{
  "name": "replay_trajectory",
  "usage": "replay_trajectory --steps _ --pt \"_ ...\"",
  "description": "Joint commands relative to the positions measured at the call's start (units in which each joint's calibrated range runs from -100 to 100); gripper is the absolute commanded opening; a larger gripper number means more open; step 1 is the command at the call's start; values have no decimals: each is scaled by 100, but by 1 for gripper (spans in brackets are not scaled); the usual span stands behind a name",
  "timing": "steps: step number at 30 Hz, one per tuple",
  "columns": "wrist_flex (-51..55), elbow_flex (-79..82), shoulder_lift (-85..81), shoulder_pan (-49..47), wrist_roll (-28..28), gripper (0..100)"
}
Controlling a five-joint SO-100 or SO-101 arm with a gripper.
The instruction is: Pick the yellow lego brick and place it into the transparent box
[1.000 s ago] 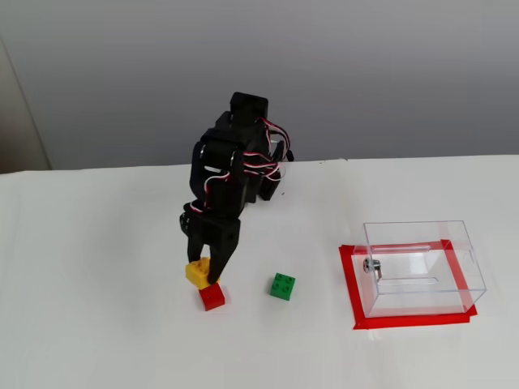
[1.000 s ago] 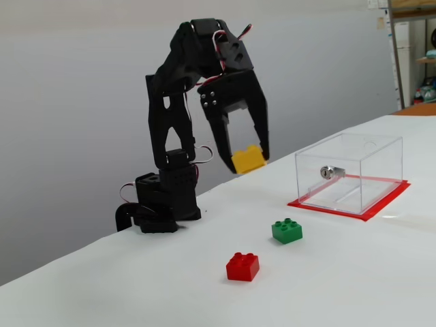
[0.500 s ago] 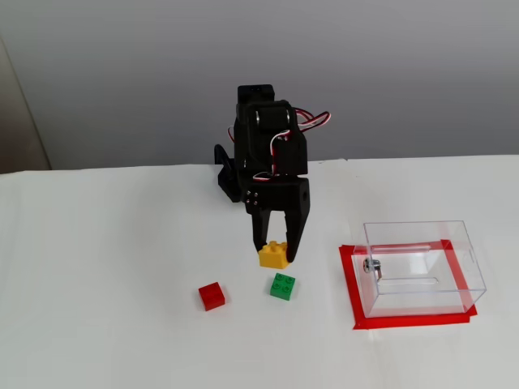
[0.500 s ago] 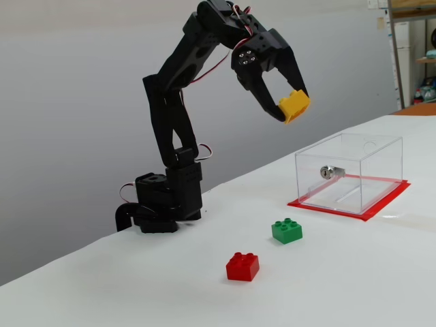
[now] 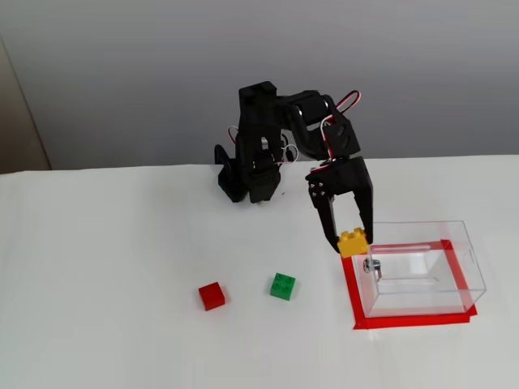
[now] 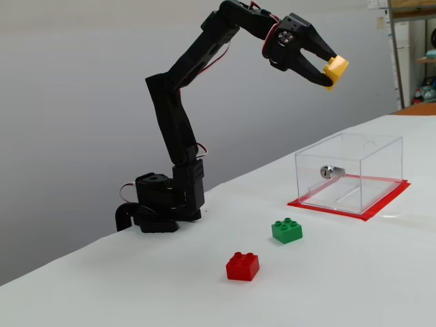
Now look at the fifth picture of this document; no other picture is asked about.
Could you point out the yellow lego brick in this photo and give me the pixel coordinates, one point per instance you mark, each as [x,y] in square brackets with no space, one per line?
[353,245]

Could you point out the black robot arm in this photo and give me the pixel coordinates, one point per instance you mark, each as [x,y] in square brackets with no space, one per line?
[263,117]

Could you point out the green lego brick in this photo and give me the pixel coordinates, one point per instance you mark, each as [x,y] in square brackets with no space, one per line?
[282,287]

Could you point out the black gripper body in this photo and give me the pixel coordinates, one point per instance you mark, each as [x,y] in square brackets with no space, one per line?
[348,177]

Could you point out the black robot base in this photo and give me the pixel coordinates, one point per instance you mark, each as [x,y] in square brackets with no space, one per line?
[229,182]

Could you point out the red lego brick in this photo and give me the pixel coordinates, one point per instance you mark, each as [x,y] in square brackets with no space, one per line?
[211,297]

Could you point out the red tape square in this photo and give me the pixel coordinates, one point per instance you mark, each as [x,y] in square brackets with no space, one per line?
[349,287]

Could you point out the transparent plastic box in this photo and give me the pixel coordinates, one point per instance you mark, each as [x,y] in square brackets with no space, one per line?
[470,279]

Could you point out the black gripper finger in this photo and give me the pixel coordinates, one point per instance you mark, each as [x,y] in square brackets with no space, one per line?
[366,215]
[326,219]

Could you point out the silver cam lock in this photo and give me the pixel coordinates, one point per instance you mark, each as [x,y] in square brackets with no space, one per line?
[371,266]

